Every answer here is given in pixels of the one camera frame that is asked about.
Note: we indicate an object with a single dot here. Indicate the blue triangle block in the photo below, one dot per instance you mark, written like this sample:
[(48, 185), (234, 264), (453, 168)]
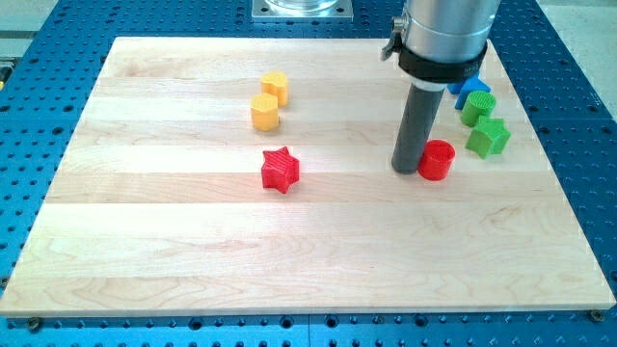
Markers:
[(472, 85)]

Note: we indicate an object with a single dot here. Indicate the green star block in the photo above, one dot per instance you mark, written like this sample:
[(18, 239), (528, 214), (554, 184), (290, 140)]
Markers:
[(489, 136)]

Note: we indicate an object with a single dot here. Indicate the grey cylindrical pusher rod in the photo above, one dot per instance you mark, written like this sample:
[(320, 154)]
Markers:
[(422, 104)]

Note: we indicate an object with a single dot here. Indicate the red cylinder block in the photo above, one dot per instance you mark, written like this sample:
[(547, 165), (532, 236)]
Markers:
[(436, 160)]

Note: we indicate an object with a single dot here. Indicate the board clamp screw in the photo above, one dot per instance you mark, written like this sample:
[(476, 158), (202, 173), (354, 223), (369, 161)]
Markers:
[(596, 316), (33, 324)]

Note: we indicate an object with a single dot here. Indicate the green cylinder block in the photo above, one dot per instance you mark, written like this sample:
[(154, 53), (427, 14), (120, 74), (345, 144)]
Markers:
[(478, 104)]

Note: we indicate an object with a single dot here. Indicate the yellow hexagon block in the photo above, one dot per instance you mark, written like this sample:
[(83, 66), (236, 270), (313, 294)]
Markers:
[(265, 112)]

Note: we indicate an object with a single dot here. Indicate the blue block behind arm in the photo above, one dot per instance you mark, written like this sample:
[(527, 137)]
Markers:
[(455, 88)]

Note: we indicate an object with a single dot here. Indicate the yellow heart block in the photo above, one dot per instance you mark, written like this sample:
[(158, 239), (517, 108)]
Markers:
[(275, 83)]

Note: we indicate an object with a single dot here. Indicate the red star block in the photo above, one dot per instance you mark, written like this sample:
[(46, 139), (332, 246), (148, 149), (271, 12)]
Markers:
[(279, 170)]

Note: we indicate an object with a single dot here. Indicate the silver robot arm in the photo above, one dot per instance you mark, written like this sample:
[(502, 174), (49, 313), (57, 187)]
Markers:
[(438, 42)]

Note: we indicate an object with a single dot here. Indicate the left board clamp screw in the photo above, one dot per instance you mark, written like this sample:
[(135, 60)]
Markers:
[(33, 324)]

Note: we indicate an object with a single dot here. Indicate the wooden board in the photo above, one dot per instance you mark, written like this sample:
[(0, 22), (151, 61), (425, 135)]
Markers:
[(158, 208)]

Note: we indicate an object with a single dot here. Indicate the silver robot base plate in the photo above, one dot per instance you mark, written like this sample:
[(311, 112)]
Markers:
[(300, 10)]

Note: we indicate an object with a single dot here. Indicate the right board clamp screw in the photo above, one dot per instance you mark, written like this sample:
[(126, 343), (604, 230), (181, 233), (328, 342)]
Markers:
[(596, 316)]

